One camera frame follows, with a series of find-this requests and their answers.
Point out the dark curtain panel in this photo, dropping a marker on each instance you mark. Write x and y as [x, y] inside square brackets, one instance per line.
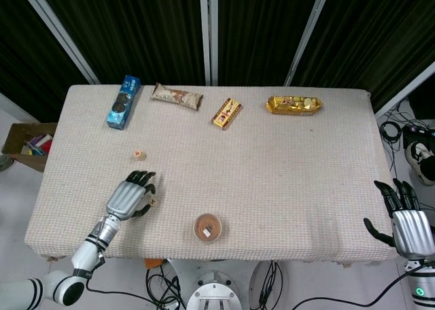
[136, 28]
[374, 34]
[20, 51]
[261, 28]

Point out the brown cardboard box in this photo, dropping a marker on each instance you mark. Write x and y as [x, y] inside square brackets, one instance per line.
[34, 162]

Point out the orange tag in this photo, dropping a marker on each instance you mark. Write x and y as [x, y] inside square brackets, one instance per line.
[153, 263]

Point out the round wooden X game piece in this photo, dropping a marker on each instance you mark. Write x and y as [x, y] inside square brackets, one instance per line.
[154, 202]

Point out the beige brown snack packet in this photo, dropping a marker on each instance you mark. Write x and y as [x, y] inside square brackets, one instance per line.
[176, 97]

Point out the white double partition post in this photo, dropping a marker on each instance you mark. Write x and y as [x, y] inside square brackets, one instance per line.
[208, 34]

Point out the grey round dish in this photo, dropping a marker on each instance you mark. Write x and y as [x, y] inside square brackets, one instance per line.
[4, 162]

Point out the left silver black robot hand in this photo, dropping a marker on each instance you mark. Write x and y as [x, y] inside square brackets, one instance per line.
[124, 199]

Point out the gold foil snack packet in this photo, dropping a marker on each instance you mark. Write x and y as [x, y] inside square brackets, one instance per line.
[292, 105]

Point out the clear jar of rubber bands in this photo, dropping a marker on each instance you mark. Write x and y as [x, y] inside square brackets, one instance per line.
[207, 228]

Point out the yellow red small carton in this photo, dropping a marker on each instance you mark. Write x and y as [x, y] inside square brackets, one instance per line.
[227, 113]

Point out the yellow blue booklet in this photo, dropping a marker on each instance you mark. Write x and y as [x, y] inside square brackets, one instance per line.
[30, 151]

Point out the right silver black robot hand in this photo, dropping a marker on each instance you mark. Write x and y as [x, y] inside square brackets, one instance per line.
[413, 235]

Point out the blue cookie box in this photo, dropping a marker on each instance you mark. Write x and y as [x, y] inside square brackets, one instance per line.
[123, 102]

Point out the beige waffle tablecloth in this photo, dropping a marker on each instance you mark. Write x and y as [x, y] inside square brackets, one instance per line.
[272, 174]

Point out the black power strip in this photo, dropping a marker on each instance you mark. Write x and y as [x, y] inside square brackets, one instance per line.
[418, 130]

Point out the black white sneaker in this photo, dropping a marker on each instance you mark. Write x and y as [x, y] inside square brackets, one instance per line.
[419, 157]

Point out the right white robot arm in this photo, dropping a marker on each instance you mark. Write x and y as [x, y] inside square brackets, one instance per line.
[423, 283]

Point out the white round robot pedestal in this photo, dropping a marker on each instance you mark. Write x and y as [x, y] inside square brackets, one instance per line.
[176, 272]

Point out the silver robot torso column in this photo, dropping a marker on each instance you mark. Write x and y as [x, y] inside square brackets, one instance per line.
[214, 291]

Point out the purple booklet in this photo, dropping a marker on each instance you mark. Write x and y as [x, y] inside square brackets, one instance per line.
[40, 140]

